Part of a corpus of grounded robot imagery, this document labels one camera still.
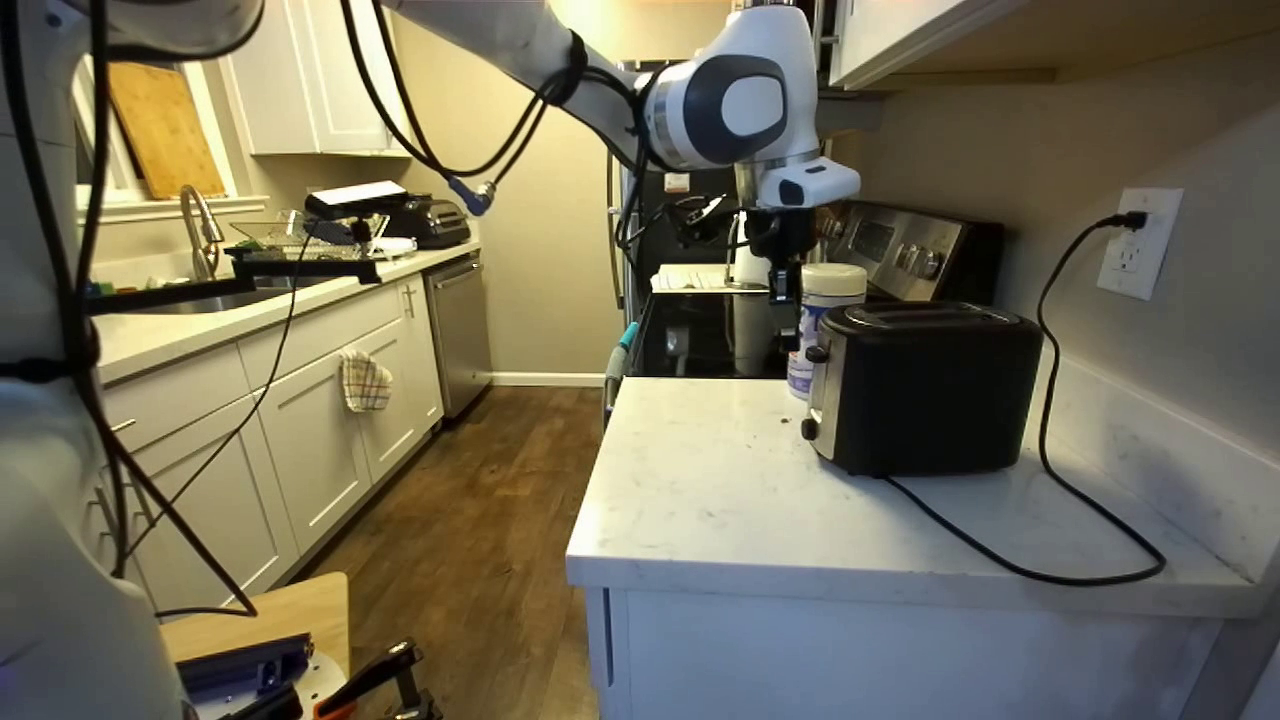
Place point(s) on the black and orange clamp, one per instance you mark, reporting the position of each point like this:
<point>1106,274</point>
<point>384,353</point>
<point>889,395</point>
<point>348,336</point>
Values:
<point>375,675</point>

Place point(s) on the black countertop appliance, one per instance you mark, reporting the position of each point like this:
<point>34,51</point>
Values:
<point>435,222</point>

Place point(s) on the toaster lever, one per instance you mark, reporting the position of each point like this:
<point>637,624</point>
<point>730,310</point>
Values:
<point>817,353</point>

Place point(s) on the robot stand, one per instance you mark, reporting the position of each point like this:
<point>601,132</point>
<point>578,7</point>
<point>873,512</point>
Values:
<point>290,605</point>

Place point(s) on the stove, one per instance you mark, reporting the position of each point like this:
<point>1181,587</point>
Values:
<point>700,335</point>

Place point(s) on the window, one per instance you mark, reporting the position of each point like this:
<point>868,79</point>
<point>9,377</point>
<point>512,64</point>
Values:
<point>215,140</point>

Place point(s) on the white wall cabinets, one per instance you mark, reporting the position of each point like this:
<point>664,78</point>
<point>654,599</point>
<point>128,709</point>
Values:
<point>320,80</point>

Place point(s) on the white kettle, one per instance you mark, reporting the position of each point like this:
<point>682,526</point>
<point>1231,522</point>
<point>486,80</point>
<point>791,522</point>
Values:
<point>750,268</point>

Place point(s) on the tap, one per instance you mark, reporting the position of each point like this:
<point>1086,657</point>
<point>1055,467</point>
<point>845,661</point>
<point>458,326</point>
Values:
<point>205,235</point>

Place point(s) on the wooden cutting board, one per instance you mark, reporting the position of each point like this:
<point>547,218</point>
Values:
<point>165,130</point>

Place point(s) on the white base cabinets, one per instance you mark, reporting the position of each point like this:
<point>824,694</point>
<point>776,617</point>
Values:
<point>310,440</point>

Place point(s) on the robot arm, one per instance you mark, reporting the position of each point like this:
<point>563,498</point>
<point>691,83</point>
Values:
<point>740,100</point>

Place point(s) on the checked dish towel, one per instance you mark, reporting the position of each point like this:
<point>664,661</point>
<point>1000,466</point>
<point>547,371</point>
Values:
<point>366,383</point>

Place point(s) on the white wall socket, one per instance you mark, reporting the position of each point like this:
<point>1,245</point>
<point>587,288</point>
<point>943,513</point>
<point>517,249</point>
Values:
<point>1135,262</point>

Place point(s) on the toaster knob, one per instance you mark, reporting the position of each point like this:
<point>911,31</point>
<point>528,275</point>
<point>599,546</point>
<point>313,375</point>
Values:
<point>810,429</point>

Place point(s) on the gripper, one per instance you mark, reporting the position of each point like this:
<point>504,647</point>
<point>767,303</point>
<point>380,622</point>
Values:
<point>783,235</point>

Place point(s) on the black toaster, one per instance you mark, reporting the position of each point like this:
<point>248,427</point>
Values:
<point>930,390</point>

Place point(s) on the dish rack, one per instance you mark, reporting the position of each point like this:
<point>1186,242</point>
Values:
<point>285,235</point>

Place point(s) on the sink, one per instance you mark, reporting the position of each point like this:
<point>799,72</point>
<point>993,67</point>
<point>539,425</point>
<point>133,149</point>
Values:
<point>215,300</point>

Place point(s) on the stove knob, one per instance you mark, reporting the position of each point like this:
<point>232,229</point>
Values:
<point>906,257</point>
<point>931,264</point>

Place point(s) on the white wipes canister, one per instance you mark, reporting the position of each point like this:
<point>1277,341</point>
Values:
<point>835,285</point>

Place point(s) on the white wall cabinet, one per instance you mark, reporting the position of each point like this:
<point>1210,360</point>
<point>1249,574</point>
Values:
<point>900,30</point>

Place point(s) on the dishwasher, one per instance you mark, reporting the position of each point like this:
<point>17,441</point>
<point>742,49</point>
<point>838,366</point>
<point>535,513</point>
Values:
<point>460,335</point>

